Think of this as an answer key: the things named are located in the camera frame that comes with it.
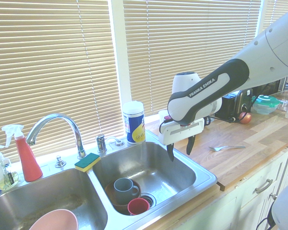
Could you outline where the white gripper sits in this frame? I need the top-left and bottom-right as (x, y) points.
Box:
(158, 117), (205, 162)

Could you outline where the silver metal fork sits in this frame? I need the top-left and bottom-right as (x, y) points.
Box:
(208, 145), (246, 152)

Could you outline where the stainless steel double sink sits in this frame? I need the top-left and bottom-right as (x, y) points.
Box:
(0, 130), (218, 230)

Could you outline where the metal sink drain strainer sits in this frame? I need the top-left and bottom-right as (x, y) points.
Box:
(140, 192), (157, 208)

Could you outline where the white sink side sprayer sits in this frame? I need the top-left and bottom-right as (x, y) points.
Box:
(107, 136), (125, 148)

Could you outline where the chrome sink knob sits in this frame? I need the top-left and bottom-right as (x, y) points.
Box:
(54, 155), (67, 168)

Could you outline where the white wipes canister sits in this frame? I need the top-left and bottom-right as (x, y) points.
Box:
(123, 101), (146, 145)

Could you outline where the grey ceramic mug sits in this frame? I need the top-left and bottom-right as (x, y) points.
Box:
(113, 178), (140, 204)

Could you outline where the black and silver toaster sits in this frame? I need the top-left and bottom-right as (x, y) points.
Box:
(215, 88), (254, 123)

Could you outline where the red apple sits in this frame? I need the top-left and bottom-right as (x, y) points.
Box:
(239, 112), (252, 125)

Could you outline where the red plastic cup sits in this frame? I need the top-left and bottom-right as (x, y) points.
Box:
(127, 197), (150, 216)

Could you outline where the brown wooden bowl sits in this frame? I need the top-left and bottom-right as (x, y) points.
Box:
(104, 178), (142, 215)

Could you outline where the green and yellow sponge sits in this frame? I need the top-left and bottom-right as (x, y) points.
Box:
(74, 153), (101, 173)

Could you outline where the green lidded plastic container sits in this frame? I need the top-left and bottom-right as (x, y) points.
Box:
(252, 94), (283, 115)

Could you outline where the black microwave oven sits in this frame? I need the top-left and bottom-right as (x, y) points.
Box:
(252, 77), (288, 96)

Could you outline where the wide beige window blind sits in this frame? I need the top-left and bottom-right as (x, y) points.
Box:
(0, 0), (118, 164)
(123, 0), (262, 115)

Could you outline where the chrome curved faucet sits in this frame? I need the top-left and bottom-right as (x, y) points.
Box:
(25, 113), (87, 159)

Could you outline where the pink plastic bowl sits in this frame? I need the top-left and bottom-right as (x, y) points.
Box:
(28, 209), (79, 230)

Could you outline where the red spray bottle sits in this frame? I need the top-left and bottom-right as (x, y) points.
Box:
(1, 124), (43, 182)

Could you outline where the narrow beige window blind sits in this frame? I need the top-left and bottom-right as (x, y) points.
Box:
(263, 0), (288, 32)

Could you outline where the clear soap pump bottle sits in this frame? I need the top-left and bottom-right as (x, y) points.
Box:
(0, 145), (19, 191)

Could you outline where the metal drawer handle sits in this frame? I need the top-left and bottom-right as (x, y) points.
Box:
(255, 178), (274, 194)

